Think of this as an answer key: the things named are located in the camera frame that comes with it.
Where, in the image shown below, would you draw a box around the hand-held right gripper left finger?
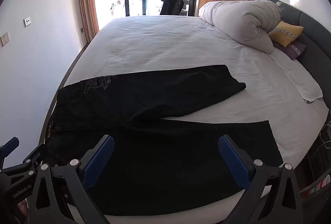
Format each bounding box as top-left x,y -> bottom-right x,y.
26,135 -> 115,224

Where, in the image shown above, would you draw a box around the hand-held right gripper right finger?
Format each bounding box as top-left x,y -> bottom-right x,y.
218,134 -> 303,224

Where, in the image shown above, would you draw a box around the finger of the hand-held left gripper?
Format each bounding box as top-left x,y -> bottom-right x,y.
0,144 -> 49,178
0,137 -> 20,162

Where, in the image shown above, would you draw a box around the black pants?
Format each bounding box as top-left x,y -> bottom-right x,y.
47,64 -> 284,217

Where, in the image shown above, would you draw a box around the black mesh basket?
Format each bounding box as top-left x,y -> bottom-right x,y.
300,170 -> 331,224

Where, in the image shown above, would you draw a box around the purple patterned pillow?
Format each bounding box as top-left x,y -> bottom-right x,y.
273,39 -> 307,60

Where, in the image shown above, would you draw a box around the grey padded headboard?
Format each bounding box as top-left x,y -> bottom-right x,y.
249,0 -> 331,121

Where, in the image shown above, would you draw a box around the white sheeted bed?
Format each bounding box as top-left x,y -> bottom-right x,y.
39,15 -> 327,224

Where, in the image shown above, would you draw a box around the yellow patterned pillow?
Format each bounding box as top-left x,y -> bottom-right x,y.
268,21 -> 304,48

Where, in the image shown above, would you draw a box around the rolled white duvet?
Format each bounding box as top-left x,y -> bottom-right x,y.
198,0 -> 282,55

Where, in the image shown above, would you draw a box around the white cable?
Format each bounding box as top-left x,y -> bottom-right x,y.
309,123 -> 331,158

